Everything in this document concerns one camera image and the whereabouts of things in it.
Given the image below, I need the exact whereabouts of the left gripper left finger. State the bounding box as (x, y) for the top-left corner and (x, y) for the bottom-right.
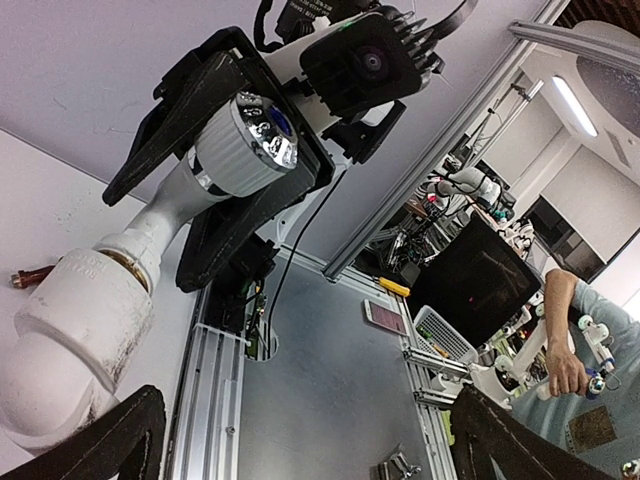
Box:
(1, 385), (166, 479)

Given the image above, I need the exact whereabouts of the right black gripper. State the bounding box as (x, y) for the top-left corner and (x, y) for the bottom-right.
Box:
(102, 25), (407, 294)

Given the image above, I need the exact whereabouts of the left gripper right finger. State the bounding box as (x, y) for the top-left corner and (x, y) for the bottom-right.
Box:
(450, 385), (610, 479)

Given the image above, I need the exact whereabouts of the white faucet chrome knob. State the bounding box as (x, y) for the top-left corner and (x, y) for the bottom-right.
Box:
(94, 92), (298, 290)

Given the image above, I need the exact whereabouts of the white elbow fitting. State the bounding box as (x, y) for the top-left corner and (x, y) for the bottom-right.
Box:
(1, 249), (158, 453)

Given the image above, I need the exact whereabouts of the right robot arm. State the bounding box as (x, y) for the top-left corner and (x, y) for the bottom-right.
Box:
(97, 1), (420, 294)

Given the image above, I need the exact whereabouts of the white perforated basket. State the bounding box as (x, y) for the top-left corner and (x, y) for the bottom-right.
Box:
(413, 305), (478, 364)

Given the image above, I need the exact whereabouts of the man in teal shirt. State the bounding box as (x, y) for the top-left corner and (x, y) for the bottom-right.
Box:
(511, 269), (639, 476)

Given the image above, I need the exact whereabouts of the pink smartphone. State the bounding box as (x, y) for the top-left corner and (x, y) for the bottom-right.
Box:
(363, 299), (408, 337)

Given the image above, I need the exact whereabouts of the black monitor screen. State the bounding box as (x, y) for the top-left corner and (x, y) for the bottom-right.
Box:
(407, 217), (543, 347)

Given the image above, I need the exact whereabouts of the round speckled ceiling panel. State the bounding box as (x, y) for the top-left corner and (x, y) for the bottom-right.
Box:
(574, 19), (640, 121)

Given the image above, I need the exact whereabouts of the aluminium front rail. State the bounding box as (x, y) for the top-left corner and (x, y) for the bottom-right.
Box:
(163, 287), (279, 479)

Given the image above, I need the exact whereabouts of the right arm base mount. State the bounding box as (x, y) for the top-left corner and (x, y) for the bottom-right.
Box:
(205, 234), (278, 335)

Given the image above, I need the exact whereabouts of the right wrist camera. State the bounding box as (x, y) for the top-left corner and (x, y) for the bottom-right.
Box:
(264, 9), (446, 131)

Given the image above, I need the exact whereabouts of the aluminium overhead frame beam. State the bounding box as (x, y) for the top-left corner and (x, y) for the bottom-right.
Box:
(322, 1), (639, 282)

